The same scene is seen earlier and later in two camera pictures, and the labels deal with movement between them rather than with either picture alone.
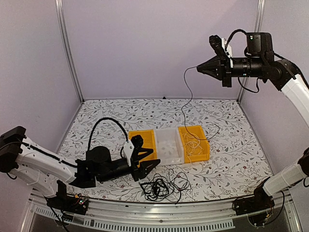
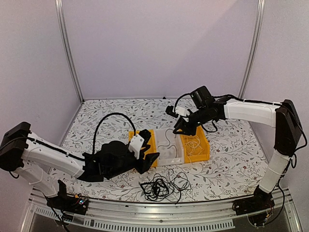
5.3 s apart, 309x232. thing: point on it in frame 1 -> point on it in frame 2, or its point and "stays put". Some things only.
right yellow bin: [194, 149] stays put
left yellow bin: [148, 142] stays put
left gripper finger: [146, 166] -> [153, 156]
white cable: [192, 145] stays put
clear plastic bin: [169, 146] stays put
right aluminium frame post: [260, 5] stays put
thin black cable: [190, 101] -> [169, 143]
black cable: [161, 187] stays put
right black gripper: [215, 66] -> [180, 125]
